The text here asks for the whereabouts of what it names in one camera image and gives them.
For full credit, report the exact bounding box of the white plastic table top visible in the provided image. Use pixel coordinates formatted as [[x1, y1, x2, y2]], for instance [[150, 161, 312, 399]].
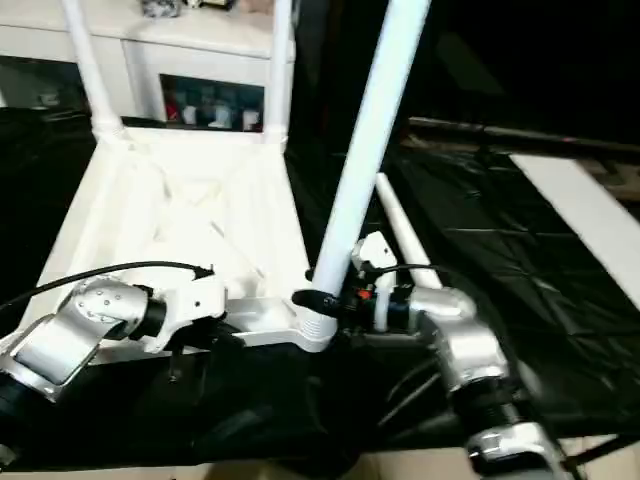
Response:
[[9, 124, 341, 369]]

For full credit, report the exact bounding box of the white plastic table leg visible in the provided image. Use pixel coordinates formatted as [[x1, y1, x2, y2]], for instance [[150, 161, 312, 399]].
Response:
[[266, 0, 296, 144], [374, 172, 447, 291], [59, 0, 124, 140], [299, 0, 434, 347]]

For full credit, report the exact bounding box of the black work mat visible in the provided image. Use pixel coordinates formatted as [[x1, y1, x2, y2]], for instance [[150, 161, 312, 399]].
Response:
[[0, 107, 640, 471]]

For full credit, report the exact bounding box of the black metal rod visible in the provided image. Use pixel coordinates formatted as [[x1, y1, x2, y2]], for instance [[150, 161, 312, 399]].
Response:
[[408, 117, 640, 152]]

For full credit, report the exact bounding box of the black case with yellow label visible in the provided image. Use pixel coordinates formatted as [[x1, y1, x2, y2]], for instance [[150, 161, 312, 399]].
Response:
[[292, 0, 416, 151]]

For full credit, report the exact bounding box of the white flat board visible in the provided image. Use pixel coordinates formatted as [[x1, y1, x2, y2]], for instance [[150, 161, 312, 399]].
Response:
[[508, 153, 640, 316]]

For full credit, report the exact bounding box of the white cabinet with glass doors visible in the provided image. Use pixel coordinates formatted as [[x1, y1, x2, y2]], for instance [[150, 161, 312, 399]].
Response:
[[0, 0, 297, 134]]

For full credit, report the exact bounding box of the black metal table strut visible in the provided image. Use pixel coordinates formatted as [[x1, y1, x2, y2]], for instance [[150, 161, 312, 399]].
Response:
[[564, 433, 634, 469]]

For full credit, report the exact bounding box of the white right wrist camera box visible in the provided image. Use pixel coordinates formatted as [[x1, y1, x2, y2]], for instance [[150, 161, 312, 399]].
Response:
[[351, 232, 401, 332]]

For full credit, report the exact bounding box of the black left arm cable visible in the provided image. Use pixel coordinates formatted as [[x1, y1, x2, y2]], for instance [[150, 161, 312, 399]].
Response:
[[0, 261, 216, 312]]

